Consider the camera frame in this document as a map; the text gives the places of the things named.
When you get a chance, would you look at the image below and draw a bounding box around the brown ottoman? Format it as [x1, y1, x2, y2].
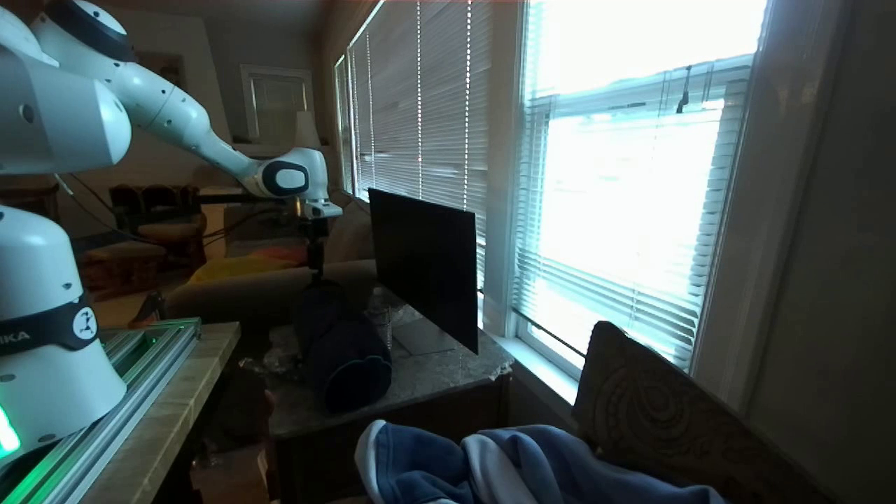
[79, 239, 171, 299]

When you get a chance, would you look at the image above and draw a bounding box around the blue and white jacket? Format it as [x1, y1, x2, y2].
[353, 418, 727, 504]

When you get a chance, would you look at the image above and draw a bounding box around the dark blue hooded garment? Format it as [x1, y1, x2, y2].
[293, 278, 395, 418]

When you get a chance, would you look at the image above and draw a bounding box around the brown wooden chair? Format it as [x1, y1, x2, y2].
[568, 318, 834, 504]

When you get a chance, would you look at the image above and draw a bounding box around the window with white blinds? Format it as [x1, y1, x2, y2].
[512, 0, 765, 379]

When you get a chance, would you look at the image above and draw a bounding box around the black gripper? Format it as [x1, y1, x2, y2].
[296, 211, 335, 286]

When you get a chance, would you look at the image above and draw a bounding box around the black flat screen TV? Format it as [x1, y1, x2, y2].
[367, 184, 484, 356]

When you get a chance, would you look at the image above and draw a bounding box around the beige sofa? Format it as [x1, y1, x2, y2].
[152, 198, 380, 335]

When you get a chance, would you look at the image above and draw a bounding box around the wide window with slat blinds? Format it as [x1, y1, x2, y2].
[331, 0, 498, 282]

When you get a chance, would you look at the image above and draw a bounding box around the light wooden robot table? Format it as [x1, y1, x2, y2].
[0, 317, 243, 504]

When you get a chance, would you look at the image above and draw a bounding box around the white framed doorway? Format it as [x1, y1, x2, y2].
[234, 61, 321, 163]

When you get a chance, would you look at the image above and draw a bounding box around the crumpled clear plastic wrap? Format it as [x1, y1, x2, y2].
[257, 332, 316, 380]

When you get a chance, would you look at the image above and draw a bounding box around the green lit metal base plate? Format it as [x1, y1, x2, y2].
[0, 317, 204, 504]

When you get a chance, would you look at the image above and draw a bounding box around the dark armchair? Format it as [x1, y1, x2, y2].
[107, 178, 211, 274]

